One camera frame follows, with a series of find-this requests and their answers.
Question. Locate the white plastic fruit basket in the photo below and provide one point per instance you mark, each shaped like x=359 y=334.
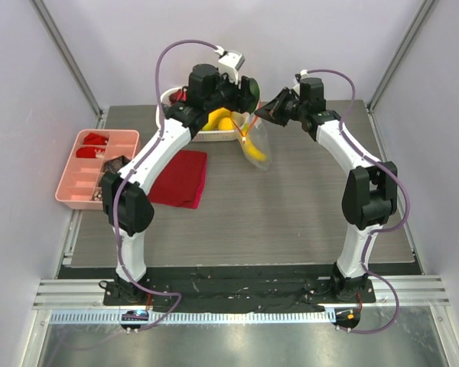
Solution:
x=203 y=136

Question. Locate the red item in tray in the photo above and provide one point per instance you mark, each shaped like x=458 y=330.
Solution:
x=93 y=146

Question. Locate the dark green avocado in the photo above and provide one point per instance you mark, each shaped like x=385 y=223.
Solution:
x=254 y=88

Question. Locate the red folded cloth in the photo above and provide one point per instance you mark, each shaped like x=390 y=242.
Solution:
x=182 y=181

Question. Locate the pink compartment tray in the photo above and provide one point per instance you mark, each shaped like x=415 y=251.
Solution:
x=79 y=186

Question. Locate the red apple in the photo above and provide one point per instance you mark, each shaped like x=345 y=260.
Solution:
x=181 y=95

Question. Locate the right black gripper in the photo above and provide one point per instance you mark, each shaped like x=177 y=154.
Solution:
x=284 y=105

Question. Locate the yellow lemon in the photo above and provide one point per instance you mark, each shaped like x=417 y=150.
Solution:
x=225 y=124

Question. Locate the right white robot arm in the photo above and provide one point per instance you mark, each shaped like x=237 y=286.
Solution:
x=370 y=195

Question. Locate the clear zip top bag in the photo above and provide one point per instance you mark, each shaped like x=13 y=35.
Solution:
x=253 y=139

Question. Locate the yellow banana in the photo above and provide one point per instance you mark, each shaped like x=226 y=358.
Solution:
x=213 y=119
x=251 y=151

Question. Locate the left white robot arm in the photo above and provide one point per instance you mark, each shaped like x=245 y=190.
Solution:
x=125 y=193

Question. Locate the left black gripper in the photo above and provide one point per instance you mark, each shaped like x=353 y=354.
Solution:
x=242 y=97

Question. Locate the white slotted cable duct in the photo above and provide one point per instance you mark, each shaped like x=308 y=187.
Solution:
x=138 y=316

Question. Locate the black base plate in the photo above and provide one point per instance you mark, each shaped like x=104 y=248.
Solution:
x=235 y=289

